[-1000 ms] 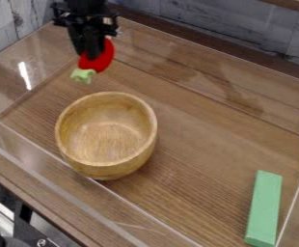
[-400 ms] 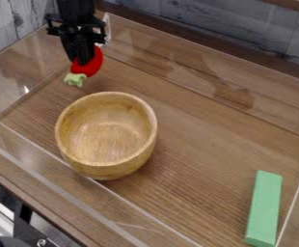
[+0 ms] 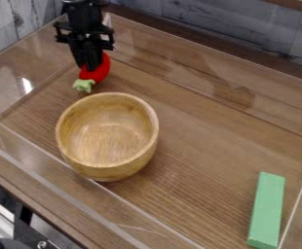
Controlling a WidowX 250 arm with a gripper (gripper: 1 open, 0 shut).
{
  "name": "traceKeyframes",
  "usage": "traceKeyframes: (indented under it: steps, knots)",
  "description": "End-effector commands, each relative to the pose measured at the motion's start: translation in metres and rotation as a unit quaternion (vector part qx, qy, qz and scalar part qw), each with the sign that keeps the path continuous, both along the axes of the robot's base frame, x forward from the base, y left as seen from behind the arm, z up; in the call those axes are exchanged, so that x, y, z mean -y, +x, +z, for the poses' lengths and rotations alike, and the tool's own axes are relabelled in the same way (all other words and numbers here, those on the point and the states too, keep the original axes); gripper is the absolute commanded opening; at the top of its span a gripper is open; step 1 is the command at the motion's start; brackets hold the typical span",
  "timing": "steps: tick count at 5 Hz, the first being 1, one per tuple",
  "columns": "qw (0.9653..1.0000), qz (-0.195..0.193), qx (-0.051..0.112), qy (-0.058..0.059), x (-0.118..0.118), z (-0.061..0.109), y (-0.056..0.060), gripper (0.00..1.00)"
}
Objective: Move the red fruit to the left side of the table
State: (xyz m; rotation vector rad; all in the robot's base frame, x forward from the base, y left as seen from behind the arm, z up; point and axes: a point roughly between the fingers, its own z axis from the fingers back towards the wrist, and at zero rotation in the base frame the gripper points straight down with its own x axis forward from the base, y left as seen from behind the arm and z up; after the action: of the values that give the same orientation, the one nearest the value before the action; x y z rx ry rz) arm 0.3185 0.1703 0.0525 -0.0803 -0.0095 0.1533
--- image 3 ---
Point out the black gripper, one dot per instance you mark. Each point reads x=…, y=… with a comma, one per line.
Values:
x=92, y=51

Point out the red plush strawberry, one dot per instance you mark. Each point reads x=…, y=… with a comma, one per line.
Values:
x=90, y=78

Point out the wooden bowl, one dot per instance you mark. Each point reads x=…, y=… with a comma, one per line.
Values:
x=107, y=135

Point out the black metal table leg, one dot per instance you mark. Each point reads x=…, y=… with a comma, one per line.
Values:
x=23, y=214

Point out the green foam block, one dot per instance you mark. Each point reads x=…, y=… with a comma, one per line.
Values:
x=265, y=223

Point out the clear acrylic enclosure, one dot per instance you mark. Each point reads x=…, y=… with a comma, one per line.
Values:
x=230, y=124

